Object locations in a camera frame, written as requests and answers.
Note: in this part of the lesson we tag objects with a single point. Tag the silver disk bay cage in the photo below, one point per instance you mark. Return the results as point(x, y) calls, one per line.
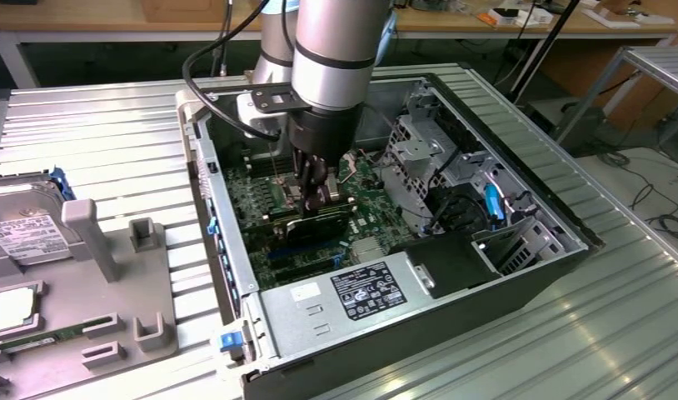
point(416, 150)

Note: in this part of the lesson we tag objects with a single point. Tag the open black PC case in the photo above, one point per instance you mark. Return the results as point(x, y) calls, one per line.
point(427, 323)

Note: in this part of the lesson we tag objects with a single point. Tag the green RAM stick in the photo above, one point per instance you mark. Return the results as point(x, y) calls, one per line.
point(44, 339)

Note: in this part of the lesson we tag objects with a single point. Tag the wooden desk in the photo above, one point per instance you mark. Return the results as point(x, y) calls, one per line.
point(67, 16)

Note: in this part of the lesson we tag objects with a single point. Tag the silver chipset heat sink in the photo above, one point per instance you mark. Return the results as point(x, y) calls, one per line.
point(370, 250)

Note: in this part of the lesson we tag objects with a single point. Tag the small orange item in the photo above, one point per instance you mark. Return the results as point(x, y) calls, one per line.
point(486, 18)

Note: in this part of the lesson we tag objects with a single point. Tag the black equipment box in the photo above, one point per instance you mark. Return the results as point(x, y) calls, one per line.
point(583, 125)

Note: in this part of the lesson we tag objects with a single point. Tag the grey parts rack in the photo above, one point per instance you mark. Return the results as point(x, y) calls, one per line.
point(95, 300)

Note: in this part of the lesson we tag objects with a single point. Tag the aluminium frame table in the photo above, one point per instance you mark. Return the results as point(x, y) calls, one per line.
point(661, 62)

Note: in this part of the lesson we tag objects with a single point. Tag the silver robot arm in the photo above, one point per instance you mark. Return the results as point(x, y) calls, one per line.
point(334, 50)

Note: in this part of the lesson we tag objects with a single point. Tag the silver CPU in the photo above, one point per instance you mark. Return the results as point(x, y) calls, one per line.
point(8, 308)

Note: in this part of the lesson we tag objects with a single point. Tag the metal socket cover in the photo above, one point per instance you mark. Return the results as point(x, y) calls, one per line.
point(350, 166)

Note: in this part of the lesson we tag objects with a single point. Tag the black plastic air duct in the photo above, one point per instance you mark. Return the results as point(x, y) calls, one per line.
point(447, 264)

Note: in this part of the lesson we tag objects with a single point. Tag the thin metal locking lever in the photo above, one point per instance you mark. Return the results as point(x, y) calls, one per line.
point(273, 162)

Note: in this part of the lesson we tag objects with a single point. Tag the green motherboard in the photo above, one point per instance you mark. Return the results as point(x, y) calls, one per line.
point(383, 204)

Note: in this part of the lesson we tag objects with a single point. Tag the flat white item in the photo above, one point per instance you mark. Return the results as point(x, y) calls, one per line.
point(611, 18)

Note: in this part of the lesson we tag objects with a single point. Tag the green graphics card black fan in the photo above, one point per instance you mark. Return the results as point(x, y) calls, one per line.
point(316, 231)

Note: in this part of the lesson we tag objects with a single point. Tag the blue card retention latch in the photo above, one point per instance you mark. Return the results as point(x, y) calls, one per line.
point(211, 223)

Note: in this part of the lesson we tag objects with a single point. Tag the white and black box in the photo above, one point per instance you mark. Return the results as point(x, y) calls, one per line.
point(519, 16)

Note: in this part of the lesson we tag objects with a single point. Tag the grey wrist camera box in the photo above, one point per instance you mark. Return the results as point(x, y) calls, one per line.
point(255, 118)

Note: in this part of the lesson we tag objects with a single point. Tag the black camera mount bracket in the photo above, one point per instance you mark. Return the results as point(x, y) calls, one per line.
point(277, 100)

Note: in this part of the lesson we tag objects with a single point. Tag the hard disk with blue rails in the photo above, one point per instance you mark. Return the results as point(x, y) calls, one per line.
point(21, 225)

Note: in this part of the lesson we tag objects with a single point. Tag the black expansion slot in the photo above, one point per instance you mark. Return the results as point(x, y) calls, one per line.
point(306, 266)
point(308, 276)

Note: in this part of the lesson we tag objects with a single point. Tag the blue case latch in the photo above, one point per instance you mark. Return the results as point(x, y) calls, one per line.
point(231, 342)

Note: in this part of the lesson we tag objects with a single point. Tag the CPU socket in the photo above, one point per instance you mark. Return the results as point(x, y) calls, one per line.
point(288, 189)

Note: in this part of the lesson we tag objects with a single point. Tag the silver vented metal bracket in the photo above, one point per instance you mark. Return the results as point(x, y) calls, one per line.
point(530, 248)

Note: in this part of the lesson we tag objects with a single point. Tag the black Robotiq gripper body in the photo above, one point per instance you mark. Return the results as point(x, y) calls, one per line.
point(322, 131)

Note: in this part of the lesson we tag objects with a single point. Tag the silver power supply with label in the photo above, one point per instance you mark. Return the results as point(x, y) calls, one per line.
point(300, 318)

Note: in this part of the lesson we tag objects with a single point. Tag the black stand pole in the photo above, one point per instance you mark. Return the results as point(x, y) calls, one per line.
point(544, 46)

